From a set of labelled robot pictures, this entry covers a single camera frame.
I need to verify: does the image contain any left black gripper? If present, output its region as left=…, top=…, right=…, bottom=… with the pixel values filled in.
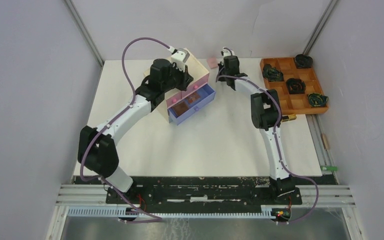
left=163, top=64, right=194, bottom=94

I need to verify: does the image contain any pink drawer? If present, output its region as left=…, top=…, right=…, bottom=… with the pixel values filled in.
left=180, top=73, right=210, bottom=99
left=166, top=91, right=182, bottom=109

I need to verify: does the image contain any cream drawer organizer cabinet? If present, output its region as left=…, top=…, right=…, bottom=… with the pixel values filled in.
left=142, top=46, right=210, bottom=123

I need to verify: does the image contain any brown square blush compact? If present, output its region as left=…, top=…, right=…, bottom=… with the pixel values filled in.
left=172, top=101, right=189, bottom=117

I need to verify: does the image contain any eyeshadow palette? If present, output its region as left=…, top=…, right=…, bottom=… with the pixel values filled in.
left=185, top=91, right=201, bottom=105

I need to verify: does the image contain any purple wide drawer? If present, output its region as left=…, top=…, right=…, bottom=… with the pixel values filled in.
left=167, top=84, right=216, bottom=125

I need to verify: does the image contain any rose gold lipstick tube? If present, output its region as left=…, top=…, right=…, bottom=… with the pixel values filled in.
left=320, top=133, right=330, bottom=151

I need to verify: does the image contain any green lipstick tube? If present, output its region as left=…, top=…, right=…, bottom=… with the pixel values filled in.
left=320, top=165, right=338, bottom=172

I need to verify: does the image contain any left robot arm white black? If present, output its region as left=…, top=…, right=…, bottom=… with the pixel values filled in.
left=77, top=57, right=194, bottom=204

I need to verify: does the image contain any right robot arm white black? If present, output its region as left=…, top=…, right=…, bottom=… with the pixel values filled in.
left=216, top=55, right=296, bottom=204

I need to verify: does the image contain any dark rolled cloth left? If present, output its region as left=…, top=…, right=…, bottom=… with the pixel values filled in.
left=262, top=64, right=284, bottom=82

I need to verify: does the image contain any dark rolled cloth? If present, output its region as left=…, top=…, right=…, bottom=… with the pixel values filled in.
left=285, top=78, right=307, bottom=95
left=262, top=64, right=284, bottom=82
left=307, top=92, right=329, bottom=108
left=293, top=54, right=314, bottom=69

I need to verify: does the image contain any dark rolled cloth middle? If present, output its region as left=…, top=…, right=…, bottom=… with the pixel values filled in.
left=285, top=78, right=307, bottom=95

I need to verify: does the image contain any orange wooden compartment tray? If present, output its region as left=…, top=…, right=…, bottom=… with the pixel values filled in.
left=260, top=57, right=329, bottom=115

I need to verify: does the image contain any dark rolled cloth back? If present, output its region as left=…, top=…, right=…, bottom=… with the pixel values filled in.
left=293, top=54, right=314, bottom=69

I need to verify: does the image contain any dark rolled cloth front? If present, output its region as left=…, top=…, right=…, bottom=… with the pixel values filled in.
left=307, top=92, right=329, bottom=108

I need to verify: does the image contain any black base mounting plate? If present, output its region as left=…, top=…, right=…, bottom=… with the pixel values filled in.
left=124, top=184, right=303, bottom=205

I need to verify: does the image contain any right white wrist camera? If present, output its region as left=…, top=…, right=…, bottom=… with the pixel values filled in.
left=221, top=47, right=235, bottom=57

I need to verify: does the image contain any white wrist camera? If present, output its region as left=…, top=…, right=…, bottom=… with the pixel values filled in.
left=221, top=47, right=235, bottom=57
left=168, top=46, right=190, bottom=72

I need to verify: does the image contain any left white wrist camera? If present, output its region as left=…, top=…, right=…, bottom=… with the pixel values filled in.
left=168, top=46, right=190, bottom=72

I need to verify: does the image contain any white slotted cable duct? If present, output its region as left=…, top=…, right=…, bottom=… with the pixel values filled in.
left=66, top=205, right=273, bottom=220

